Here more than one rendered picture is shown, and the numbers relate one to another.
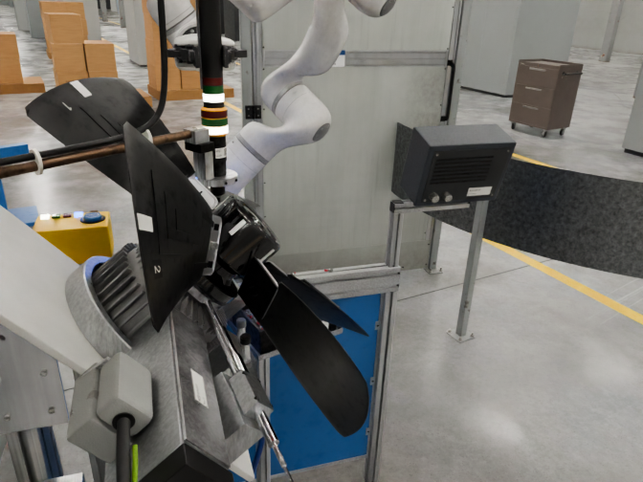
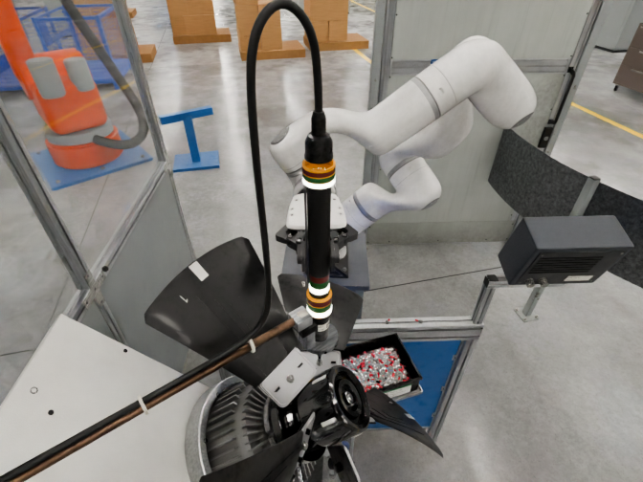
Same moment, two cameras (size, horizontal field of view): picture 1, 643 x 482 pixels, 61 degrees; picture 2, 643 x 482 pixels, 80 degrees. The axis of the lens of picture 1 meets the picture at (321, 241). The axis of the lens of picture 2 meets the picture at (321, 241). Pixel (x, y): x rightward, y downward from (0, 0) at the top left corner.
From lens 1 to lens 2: 0.56 m
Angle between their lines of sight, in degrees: 20
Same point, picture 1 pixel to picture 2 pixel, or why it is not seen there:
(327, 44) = (448, 141)
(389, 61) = not seen: hidden behind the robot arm
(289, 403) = not seen: hidden behind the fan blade
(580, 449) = (615, 450)
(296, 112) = (409, 187)
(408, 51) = (529, 58)
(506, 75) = (621, 30)
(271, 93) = (388, 164)
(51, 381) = not seen: outside the picture
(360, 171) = (462, 164)
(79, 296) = (193, 455)
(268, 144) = (380, 209)
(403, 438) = (461, 405)
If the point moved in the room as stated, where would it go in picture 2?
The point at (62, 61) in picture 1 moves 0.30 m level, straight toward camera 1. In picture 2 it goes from (242, 20) to (242, 23)
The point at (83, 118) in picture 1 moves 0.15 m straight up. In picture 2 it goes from (198, 307) to (177, 235)
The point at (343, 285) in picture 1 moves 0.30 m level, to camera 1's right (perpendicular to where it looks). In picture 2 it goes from (429, 333) to (526, 355)
